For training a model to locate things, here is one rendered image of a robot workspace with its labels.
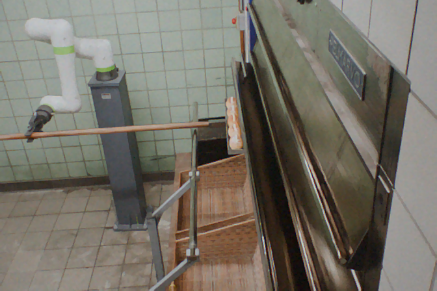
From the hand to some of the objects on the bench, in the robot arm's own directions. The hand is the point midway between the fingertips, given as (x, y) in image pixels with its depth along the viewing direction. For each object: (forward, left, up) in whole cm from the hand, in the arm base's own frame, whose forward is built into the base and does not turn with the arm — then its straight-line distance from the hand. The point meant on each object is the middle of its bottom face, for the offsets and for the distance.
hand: (30, 135), depth 240 cm
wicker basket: (+56, +99, -61) cm, 129 cm away
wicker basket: (-4, +95, -61) cm, 113 cm away
